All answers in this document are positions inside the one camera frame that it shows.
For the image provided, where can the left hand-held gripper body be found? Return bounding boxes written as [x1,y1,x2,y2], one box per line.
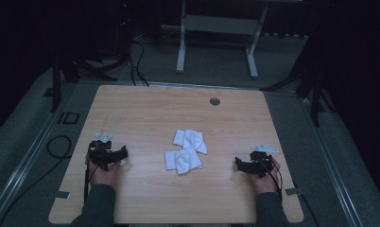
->
[88,133,117,172]

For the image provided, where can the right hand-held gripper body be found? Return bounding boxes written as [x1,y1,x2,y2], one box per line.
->
[247,143,280,178]

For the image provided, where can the white sock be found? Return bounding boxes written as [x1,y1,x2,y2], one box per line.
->
[172,129,209,155]
[164,147,204,176]

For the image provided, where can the person's left hand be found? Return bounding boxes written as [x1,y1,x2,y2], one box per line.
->
[88,159,124,187]

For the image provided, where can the person's right hand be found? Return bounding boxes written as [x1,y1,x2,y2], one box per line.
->
[248,156,283,196]

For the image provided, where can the black floor tape marking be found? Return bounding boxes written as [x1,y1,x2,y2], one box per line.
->
[57,111,81,125]

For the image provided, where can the black tripod stand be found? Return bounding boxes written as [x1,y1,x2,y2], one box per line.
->
[49,51,118,114]
[261,61,338,128]

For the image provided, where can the dark equipment rack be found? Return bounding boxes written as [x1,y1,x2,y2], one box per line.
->
[114,0,136,60]

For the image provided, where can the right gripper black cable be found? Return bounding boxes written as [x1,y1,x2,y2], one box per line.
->
[257,158,285,204]

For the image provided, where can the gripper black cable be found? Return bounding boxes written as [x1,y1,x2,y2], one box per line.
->
[82,159,99,203]
[257,158,285,204]

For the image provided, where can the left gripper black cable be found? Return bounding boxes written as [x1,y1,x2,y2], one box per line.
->
[82,159,99,203]

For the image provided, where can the black floor cable loop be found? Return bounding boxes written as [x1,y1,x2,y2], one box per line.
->
[0,134,73,226]

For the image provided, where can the metal floor rail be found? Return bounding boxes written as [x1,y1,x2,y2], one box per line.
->
[299,96,366,227]
[0,83,85,227]

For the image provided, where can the black cables on floor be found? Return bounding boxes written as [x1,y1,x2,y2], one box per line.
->
[127,37,150,87]

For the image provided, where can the white metal desk frame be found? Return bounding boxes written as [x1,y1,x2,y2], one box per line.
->
[161,0,269,79]

